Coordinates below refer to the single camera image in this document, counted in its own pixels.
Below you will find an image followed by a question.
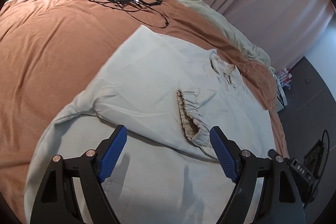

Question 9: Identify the light grey jacket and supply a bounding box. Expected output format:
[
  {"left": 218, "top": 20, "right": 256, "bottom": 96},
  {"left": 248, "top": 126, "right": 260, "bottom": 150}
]
[{"left": 24, "top": 26, "right": 275, "bottom": 223}]

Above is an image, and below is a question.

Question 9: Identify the orange-brown bed cover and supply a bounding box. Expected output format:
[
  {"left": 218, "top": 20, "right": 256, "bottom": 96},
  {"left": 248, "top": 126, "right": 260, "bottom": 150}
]
[{"left": 1, "top": 0, "right": 288, "bottom": 222}]

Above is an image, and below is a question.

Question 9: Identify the black charger with cable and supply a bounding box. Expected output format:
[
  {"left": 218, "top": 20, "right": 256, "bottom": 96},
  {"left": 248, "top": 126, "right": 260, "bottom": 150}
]
[{"left": 288, "top": 130, "right": 330, "bottom": 207}]

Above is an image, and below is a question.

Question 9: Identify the white wire rack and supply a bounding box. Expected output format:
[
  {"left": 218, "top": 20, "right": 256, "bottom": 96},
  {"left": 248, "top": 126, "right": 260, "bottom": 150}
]
[{"left": 273, "top": 68, "right": 292, "bottom": 112}]

